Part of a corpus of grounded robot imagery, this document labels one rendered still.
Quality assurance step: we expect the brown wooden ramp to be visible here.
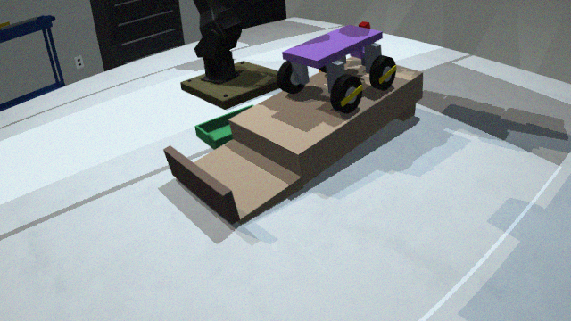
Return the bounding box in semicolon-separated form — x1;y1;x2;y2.
163;57;423;225

